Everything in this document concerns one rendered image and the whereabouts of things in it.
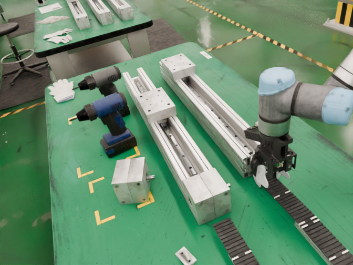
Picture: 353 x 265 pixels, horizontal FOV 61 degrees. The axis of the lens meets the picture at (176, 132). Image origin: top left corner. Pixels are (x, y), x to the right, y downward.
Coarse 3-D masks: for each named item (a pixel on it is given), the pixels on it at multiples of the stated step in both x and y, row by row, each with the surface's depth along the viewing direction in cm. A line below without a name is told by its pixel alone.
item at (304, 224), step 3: (315, 216) 74; (306, 219) 74; (309, 219) 74; (312, 219) 74; (315, 219) 74; (318, 219) 73; (300, 222) 74; (303, 222) 73; (306, 222) 73; (309, 222) 73; (312, 222) 73; (315, 222) 73; (300, 225) 73; (303, 225) 73; (306, 225) 73; (309, 225) 73; (312, 225) 73; (303, 228) 72
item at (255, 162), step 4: (256, 156) 80; (252, 160) 81; (256, 160) 80; (252, 164) 81; (256, 164) 81; (260, 164) 82; (252, 168) 82; (256, 168) 82; (252, 172) 84; (256, 172) 83
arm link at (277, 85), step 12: (264, 72) 66; (276, 72) 65; (288, 72) 64; (264, 84) 64; (276, 84) 63; (288, 84) 63; (264, 96) 66; (276, 96) 64; (288, 96) 63; (264, 108) 68; (276, 108) 66; (288, 108) 64; (264, 120) 70; (276, 120) 68
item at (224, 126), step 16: (160, 64) 147; (176, 80) 130; (192, 80) 131; (192, 96) 118; (208, 96) 119; (192, 112) 121; (208, 112) 108; (224, 112) 108; (208, 128) 109; (224, 128) 99; (240, 128) 100; (224, 144) 98; (240, 144) 96; (256, 144) 92; (240, 160) 90
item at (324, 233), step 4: (320, 232) 71; (324, 232) 71; (328, 232) 70; (312, 236) 70; (316, 236) 70; (320, 236) 70; (324, 236) 70; (328, 236) 70; (312, 240) 70; (316, 240) 69; (320, 240) 69
